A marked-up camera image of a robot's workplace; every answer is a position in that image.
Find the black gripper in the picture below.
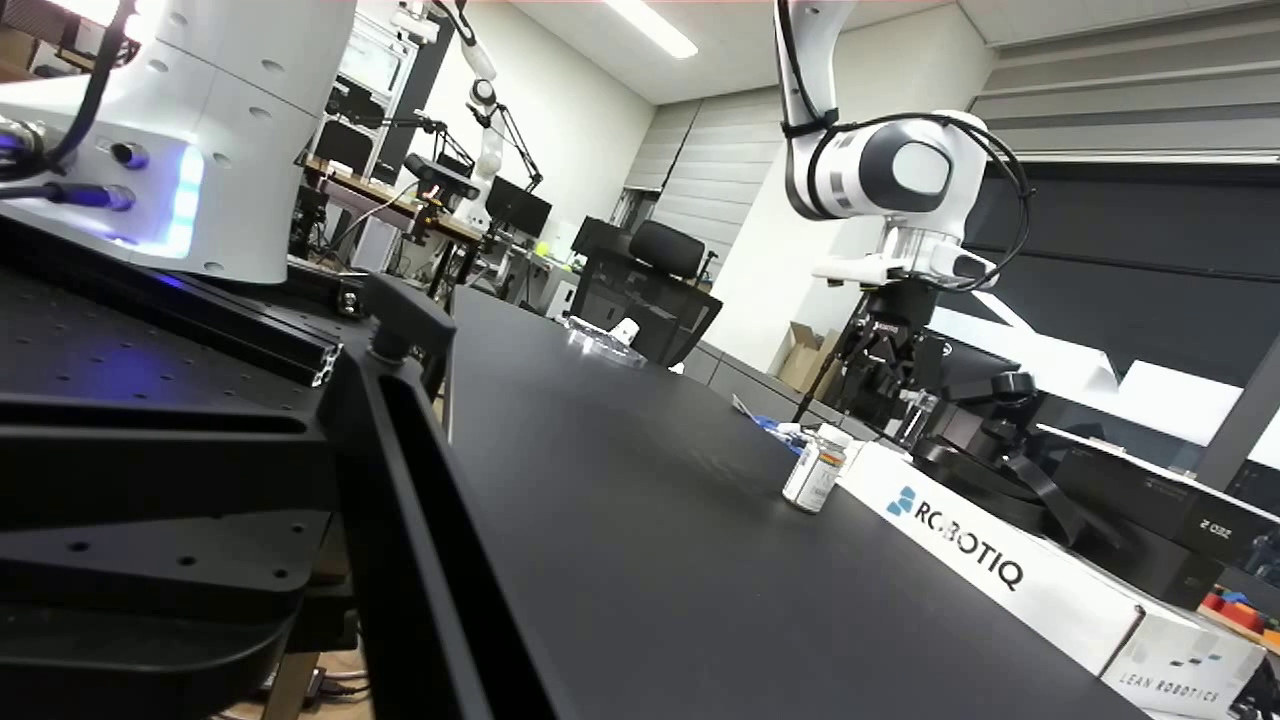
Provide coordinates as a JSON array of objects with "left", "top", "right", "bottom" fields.
[{"left": 837, "top": 280, "right": 956, "bottom": 447}]

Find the thin black leaning rod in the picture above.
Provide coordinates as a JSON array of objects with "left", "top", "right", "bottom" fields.
[{"left": 789, "top": 333, "right": 858, "bottom": 431}]

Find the brown cardboard box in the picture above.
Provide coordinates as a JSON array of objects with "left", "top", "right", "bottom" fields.
[{"left": 772, "top": 317, "right": 839, "bottom": 399}]

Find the blue and white packet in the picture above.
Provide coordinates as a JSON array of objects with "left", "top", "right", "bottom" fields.
[{"left": 747, "top": 414, "right": 822, "bottom": 456}]

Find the long white Robotiq box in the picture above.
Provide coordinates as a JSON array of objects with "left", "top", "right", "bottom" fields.
[{"left": 833, "top": 437, "right": 1153, "bottom": 681}]

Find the wide black office chair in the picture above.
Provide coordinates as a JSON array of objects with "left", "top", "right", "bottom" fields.
[{"left": 622, "top": 216, "right": 729, "bottom": 371}]

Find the narrow black office chair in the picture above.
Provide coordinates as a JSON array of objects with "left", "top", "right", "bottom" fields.
[{"left": 570, "top": 213, "right": 634, "bottom": 323}]

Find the small white Lean Robotics box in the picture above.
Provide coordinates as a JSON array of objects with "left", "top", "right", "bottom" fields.
[{"left": 1102, "top": 604, "right": 1272, "bottom": 720}]

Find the small red object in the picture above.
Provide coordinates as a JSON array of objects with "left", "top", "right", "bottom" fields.
[{"left": 1197, "top": 585, "right": 1272, "bottom": 641}]

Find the black computer monitor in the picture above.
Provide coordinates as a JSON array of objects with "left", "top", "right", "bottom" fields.
[{"left": 486, "top": 174, "right": 557, "bottom": 245}]

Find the wooden desk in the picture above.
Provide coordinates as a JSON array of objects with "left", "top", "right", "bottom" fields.
[{"left": 301, "top": 157, "right": 492, "bottom": 252}]

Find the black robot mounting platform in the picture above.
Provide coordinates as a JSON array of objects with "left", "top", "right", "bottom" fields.
[{"left": 0, "top": 208, "right": 563, "bottom": 720}]

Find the black camera on tripod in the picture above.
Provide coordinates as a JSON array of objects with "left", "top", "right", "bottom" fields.
[{"left": 934, "top": 366, "right": 1137, "bottom": 552}]

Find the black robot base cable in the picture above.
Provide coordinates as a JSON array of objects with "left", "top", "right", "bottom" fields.
[{"left": 0, "top": 0, "right": 141, "bottom": 193}]

